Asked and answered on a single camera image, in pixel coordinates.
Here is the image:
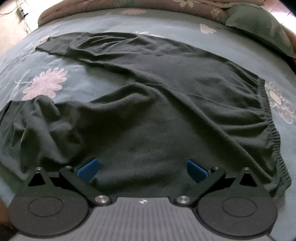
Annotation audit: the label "folded pink floral quilt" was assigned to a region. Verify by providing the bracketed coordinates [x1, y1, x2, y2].
[38, 0, 264, 27]

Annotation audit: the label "green patterned pillow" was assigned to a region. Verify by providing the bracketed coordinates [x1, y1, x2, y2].
[226, 4, 295, 58]

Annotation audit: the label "white power strip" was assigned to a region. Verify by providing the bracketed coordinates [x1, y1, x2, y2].
[17, 6, 28, 20]

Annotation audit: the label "green floral bed sheet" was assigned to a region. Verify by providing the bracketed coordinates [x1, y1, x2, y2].
[0, 7, 296, 241]

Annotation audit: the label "dark green trousers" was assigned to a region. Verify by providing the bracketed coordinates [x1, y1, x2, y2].
[1, 33, 292, 197]

